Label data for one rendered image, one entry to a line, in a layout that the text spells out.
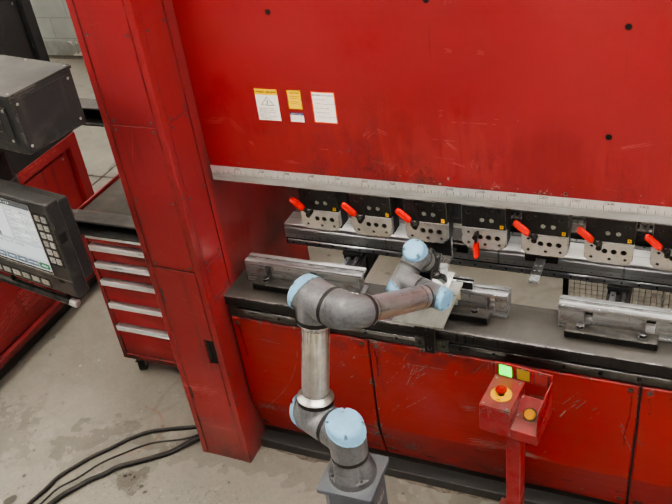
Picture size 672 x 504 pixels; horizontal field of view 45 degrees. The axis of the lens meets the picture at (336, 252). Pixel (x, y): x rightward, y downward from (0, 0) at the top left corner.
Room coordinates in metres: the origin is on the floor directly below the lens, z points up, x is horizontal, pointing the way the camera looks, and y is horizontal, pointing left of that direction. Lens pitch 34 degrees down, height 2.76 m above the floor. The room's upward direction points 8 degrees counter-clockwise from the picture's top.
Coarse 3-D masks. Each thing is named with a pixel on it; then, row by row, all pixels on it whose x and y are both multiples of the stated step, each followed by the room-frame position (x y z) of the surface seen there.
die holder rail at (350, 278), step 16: (256, 256) 2.73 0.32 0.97; (272, 256) 2.71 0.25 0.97; (256, 272) 2.69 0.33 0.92; (272, 272) 2.66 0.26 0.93; (288, 272) 2.63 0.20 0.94; (304, 272) 2.60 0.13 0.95; (320, 272) 2.56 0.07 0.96; (336, 272) 2.54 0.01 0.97; (352, 272) 2.52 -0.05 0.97; (352, 288) 2.51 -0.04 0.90
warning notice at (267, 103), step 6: (258, 90) 2.61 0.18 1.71; (264, 90) 2.60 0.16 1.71; (270, 90) 2.58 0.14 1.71; (258, 96) 2.61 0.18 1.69; (264, 96) 2.60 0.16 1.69; (270, 96) 2.59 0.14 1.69; (276, 96) 2.58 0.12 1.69; (258, 102) 2.61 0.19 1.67; (264, 102) 2.60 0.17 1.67; (270, 102) 2.59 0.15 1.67; (276, 102) 2.58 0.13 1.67; (258, 108) 2.61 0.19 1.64; (264, 108) 2.60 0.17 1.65; (270, 108) 2.59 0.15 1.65; (276, 108) 2.58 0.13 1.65; (264, 114) 2.60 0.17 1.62; (270, 114) 2.59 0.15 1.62; (276, 114) 2.58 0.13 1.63; (276, 120) 2.58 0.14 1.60
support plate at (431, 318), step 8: (456, 288) 2.29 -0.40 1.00; (456, 296) 2.25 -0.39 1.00; (416, 312) 2.19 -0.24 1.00; (424, 312) 2.18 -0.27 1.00; (432, 312) 2.18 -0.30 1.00; (440, 312) 2.17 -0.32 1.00; (448, 312) 2.17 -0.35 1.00; (392, 320) 2.17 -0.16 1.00; (400, 320) 2.16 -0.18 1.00; (408, 320) 2.15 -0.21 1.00; (416, 320) 2.15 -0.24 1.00; (424, 320) 2.14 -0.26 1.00; (432, 320) 2.14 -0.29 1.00; (440, 320) 2.13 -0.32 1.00; (432, 328) 2.10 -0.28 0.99; (440, 328) 2.09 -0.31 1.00
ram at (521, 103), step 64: (192, 0) 2.69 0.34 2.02; (256, 0) 2.58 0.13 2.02; (320, 0) 2.48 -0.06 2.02; (384, 0) 2.39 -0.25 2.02; (448, 0) 2.30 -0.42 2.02; (512, 0) 2.22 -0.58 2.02; (576, 0) 2.14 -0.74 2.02; (640, 0) 2.07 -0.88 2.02; (192, 64) 2.71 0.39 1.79; (256, 64) 2.60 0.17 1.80; (320, 64) 2.50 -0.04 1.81; (384, 64) 2.40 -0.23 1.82; (448, 64) 2.31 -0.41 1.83; (512, 64) 2.22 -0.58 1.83; (576, 64) 2.14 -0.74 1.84; (640, 64) 2.06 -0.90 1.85; (256, 128) 2.62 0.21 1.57; (320, 128) 2.51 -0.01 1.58; (384, 128) 2.41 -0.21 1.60; (448, 128) 2.31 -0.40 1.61; (512, 128) 2.22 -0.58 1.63; (576, 128) 2.14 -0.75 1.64; (640, 128) 2.06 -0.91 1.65; (384, 192) 2.42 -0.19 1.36; (512, 192) 2.22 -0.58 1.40; (576, 192) 2.13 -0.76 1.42; (640, 192) 2.05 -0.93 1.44
